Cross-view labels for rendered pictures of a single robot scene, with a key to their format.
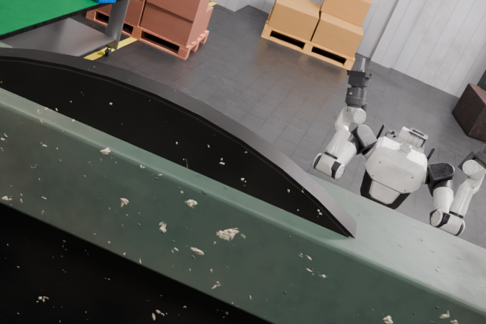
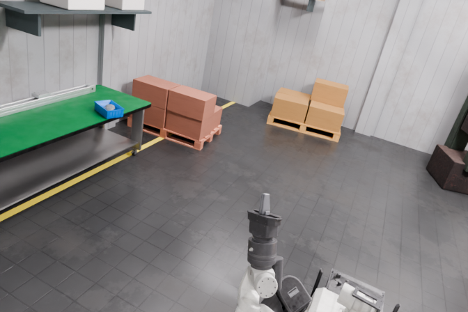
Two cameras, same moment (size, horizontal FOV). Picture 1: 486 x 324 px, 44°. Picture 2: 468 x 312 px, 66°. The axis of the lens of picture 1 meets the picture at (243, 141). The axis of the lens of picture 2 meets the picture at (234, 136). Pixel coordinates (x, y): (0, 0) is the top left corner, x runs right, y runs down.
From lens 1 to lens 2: 1.74 m
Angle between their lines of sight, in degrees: 11
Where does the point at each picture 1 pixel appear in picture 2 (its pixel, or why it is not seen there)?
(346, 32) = (331, 114)
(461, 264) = not seen: outside the picture
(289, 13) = (285, 104)
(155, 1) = (173, 108)
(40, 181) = not seen: outside the picture
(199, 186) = not seen: outside the picture
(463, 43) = (428, 112)
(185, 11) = (195, 113)
